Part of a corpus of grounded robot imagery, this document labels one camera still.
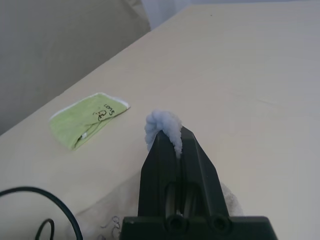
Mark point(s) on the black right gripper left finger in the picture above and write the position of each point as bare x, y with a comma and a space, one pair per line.
157, 180

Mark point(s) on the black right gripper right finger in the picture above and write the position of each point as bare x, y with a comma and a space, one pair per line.
202, 180

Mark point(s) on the beige towel with white edging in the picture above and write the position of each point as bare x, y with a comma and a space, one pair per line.
165, 122

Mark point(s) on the green folded towel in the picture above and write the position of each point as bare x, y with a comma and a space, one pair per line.
82, 122

